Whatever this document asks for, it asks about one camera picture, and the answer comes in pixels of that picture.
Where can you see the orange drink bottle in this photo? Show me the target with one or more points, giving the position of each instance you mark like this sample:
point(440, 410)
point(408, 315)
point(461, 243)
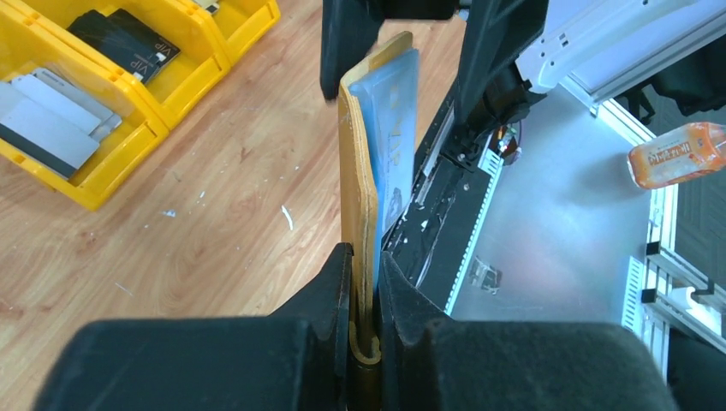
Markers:
point(693, 150)

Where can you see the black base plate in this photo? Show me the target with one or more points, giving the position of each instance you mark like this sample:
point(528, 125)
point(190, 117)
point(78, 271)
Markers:
point(433, 241)

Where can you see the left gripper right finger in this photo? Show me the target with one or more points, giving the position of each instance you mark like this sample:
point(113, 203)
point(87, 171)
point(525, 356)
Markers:
point(433, 362)

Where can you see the grey cards in left bin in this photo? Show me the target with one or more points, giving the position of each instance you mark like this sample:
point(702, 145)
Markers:
point(54, 122)

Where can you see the yellow three-compartment bin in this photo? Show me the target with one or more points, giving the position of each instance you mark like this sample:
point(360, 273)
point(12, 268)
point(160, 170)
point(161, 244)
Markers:
point(34, 34)

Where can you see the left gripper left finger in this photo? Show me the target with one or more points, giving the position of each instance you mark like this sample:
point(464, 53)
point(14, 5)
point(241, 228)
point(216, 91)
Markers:
point(292, 359)

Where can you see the white VIP credit card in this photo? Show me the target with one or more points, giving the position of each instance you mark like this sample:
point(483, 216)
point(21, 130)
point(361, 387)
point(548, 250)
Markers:
point(395, 100)

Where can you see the black card holders in bin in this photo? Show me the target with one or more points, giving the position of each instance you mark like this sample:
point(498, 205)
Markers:
point(126, 41)

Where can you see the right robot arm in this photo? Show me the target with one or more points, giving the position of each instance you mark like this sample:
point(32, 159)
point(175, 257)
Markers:
point(552, 56)

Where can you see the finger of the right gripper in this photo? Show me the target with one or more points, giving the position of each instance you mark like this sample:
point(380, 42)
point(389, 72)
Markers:
point(349, 30)
point(497, 32)

